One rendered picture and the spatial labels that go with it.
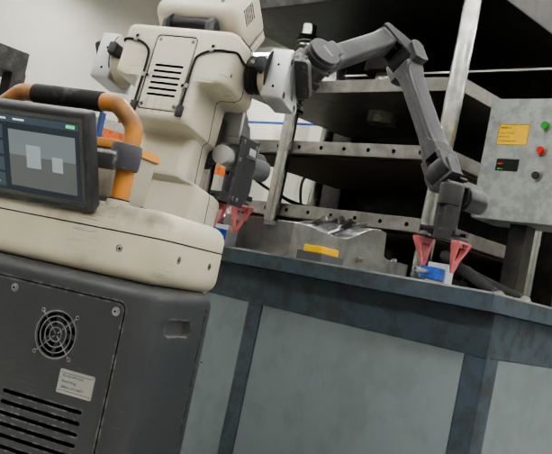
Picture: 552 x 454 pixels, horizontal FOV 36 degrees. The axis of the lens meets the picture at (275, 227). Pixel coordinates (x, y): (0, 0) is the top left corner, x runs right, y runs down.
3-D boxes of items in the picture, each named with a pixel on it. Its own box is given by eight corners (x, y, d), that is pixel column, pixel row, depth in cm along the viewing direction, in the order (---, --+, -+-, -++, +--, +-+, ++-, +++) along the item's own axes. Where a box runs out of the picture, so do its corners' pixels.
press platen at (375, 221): (427, 234, 282) (429, 219, 283) (212, 206, 360) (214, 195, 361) (533, 268, 334) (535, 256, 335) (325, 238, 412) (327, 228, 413)
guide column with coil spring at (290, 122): (242, 351, 325) (311, 22, 333) (232, 349, 329) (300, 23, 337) (252, 353, 328) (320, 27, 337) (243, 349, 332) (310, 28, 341)
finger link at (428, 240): (420, 268, 205) (428, 230, 205) (447, 273, 200) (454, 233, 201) (406, 265, 200) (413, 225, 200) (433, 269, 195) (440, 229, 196)
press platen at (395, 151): (441, 160, 284) (444, 146, 284) (224, 149, 362) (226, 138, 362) (545, 205, 336) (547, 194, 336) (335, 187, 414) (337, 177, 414)
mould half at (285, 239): (286, 257, 212) (297, 204, 213) (218, 245, 230) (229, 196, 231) (403, 285, 247) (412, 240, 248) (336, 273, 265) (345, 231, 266)
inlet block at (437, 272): (422, 282, 189) (427, 258, 189) (402, 278, 192) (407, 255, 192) (450, 289, 198) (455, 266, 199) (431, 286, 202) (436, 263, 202)
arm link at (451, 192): (436, 177, 200) (453, 177, 196) (456, 184, 204) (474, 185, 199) (430, 206, 200) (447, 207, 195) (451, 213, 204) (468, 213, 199)
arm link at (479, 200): (421, 174, 206) (445, 152, 201) (455, 185, 213) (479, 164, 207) (435, 213, 200) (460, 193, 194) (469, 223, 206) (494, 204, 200)
